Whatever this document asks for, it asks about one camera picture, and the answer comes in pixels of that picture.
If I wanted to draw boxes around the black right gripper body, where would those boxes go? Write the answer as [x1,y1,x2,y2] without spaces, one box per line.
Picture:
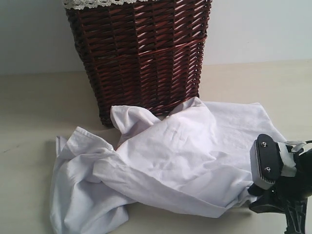
[274,143,312,200]

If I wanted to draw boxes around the white shirt garment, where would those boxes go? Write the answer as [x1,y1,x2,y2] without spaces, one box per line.
[50,97,285,234]

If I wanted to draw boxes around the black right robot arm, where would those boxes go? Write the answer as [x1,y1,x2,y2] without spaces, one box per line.
[249,149,312,234]

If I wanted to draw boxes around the dark brown wicker basket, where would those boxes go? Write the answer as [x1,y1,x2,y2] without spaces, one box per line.
[65,0,212,127]

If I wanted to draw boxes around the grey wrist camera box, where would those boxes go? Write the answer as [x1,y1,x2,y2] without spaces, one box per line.
[250,134,281,190]

